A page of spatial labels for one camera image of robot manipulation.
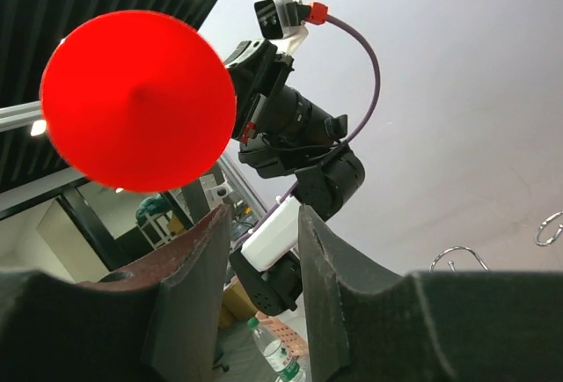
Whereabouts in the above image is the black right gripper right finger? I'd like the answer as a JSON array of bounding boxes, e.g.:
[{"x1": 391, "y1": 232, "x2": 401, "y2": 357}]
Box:
[{"x1": 298, "y1": 206, "x2": 562, "y2": 381}]

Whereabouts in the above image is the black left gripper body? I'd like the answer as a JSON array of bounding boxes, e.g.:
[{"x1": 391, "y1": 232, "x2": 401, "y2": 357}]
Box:
[{"x1": 223, "y1": 39, "x2": 295, "y2": 169}]

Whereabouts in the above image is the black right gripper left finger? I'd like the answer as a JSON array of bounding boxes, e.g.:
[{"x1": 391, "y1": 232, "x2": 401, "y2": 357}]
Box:
[{"x1": 1, "y1": 206, "x2": 230, "y2": 381}]

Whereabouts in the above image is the red plastic wine glass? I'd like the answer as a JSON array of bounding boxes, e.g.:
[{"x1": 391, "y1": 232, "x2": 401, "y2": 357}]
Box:
[{"x1": 39, "y1": 10, "x2": 237, "y2": 193}]

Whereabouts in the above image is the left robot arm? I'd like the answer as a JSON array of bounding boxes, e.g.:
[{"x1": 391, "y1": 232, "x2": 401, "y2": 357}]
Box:
[{"x1": 223, "y1": 40, "x2": 365, "y2": 316}]

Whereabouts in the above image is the chrome wine glass rack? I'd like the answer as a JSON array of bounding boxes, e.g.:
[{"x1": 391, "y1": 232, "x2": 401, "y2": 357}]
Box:
[{"x1": 428, "y1": 210, "x2": 563, "y2": 273}]

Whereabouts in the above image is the plastic water bottle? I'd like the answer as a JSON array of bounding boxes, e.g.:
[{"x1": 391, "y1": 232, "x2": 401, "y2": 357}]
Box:
[{"x1": 247, "y1": 317, "x2": 307, "y2": 382}]

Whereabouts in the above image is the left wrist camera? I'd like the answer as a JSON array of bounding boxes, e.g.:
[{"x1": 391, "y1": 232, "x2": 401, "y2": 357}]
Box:
[{"x1": 253, "y1": 0, "x2": 309, "y2": 55}]

